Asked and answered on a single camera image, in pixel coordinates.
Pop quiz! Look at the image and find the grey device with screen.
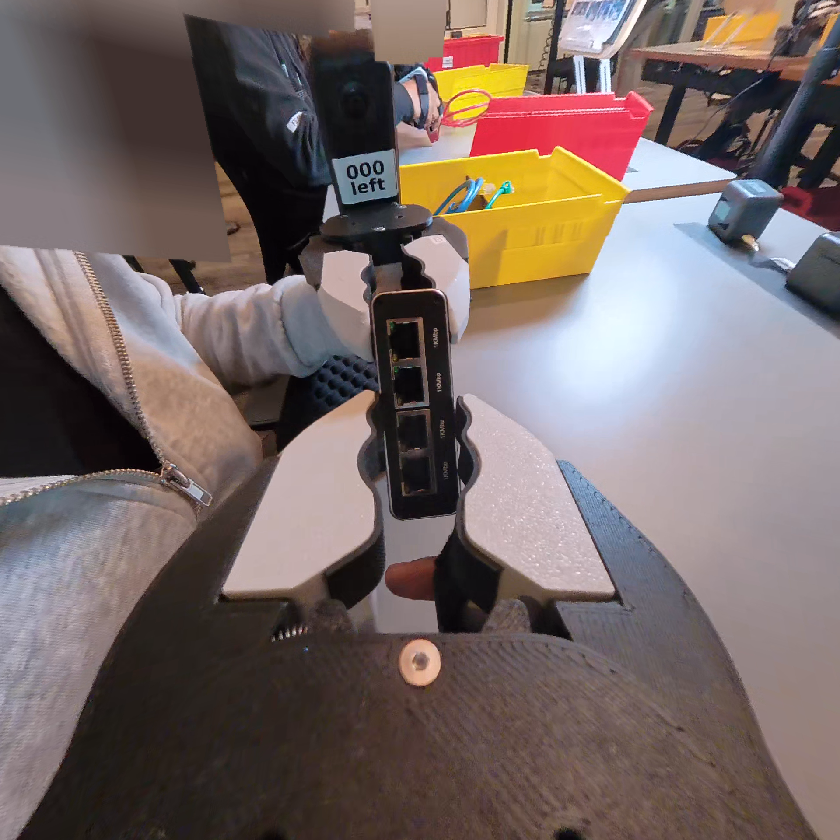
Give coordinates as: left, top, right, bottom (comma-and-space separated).
707, 179, 783, 245

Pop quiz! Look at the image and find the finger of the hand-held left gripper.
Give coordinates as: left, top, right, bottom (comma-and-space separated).
403, 238, 471, 342
318, 252, 375, 361

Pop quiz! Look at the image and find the person's left forearm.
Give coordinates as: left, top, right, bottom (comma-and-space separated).
174, 272, 368, 378

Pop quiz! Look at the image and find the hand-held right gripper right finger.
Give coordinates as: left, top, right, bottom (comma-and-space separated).
433, 394, 618, 631

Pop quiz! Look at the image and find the small yellow plastic bin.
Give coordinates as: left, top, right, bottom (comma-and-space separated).
430, 62, 529, 106

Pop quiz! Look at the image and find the small red plastic bin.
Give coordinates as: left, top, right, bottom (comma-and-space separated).
423, 34, 506, 73

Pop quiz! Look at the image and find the wooden table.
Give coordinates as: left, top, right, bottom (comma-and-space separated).
630, 39, 840, 145

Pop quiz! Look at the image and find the red cable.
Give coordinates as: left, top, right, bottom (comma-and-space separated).
441, 88, 493, 127

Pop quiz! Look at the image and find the dark grey case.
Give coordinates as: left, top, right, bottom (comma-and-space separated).
786, 231, 840, 312

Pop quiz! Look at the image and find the black ethernet splitter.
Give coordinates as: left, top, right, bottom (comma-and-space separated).
371, 289, 460, 522

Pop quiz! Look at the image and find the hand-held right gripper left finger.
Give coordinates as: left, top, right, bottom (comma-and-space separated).
222, 390, 385, 608

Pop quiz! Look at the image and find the blue ethernet cable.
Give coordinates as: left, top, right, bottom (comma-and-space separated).
433, 177, 487, 216

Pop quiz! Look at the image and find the person's right hand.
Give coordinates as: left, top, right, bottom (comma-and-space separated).
386, 558, 435, 601

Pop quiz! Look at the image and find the dark blue pole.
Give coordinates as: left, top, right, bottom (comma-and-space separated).
751, 26, 840, 188

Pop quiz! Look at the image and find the black foam pad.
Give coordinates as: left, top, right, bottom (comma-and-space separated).
276, 354, 382, 454

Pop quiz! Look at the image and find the grey zip hoodie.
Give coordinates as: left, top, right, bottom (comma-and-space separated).
0, 246, 290, 840

